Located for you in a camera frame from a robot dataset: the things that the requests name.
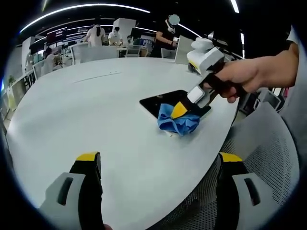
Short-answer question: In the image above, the blue cleaning cloth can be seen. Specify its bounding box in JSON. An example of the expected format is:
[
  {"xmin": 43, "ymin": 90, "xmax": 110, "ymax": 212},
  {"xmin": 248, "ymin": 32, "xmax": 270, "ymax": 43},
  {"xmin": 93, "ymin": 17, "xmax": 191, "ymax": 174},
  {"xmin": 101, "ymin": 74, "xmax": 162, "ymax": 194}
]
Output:
[{"xmin": 156, "ymin": 103, "xmax": 201, "ymax": 137}]

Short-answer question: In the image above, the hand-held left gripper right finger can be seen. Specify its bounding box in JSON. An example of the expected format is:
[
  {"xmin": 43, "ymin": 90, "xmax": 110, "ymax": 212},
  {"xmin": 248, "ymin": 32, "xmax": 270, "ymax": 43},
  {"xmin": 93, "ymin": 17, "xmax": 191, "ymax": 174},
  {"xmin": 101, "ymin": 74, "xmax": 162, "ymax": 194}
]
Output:
[{"xmin": 216, "ymin": 151, "xmax": 284, "ymax": 230}]

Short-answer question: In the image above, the person's grey clothing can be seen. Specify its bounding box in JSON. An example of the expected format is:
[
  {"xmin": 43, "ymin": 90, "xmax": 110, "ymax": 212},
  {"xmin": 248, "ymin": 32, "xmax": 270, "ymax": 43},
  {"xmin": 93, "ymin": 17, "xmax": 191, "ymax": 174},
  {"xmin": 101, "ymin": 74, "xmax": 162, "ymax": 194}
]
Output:
[{"xmin": 279, "ymin": 80, "xmax": 307, "ymax": 173}]

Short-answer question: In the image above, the white desk partition panel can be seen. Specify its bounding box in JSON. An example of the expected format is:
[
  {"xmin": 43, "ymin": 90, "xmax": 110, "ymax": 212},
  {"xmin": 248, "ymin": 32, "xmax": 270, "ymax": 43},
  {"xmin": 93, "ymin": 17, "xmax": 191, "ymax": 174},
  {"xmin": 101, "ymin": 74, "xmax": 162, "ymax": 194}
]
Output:
[{"xmin": 174, "ymin": 35, "xmax": 193, "ymax": 65}]

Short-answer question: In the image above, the grey mesh office chair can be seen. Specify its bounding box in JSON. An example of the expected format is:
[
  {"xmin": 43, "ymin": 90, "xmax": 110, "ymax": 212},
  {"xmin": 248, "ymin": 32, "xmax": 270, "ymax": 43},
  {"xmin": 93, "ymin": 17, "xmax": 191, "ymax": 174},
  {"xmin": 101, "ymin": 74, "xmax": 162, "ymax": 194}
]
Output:
[{"xmin": 153, "ymin": 102, "xmax": 301, "ymax": 230}]

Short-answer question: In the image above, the black tablet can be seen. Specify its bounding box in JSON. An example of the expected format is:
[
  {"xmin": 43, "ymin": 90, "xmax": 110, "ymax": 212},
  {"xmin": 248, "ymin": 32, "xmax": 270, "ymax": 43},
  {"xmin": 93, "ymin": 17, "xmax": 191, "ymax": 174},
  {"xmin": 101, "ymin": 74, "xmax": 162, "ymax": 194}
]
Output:
[{"xmin": 139, "ymin": 89, "xmax": 213, "ymax": 121}]

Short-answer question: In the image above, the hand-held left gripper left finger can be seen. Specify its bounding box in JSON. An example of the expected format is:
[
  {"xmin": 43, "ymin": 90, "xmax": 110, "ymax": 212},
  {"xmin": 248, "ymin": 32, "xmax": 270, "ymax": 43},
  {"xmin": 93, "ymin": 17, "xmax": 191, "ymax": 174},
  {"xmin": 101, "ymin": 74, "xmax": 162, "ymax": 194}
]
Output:
[{"xmin": 37, "ymin": 151, "xmax": 104, "ymax": 230}]

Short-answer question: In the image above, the person's right hand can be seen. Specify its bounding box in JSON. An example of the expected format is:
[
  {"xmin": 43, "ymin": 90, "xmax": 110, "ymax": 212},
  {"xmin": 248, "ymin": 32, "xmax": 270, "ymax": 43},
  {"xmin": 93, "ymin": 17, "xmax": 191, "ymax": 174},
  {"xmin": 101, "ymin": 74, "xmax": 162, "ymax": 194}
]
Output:
[{"xmin": 214, "ymin": 57, "xmax": 267, "ymax": 104}]

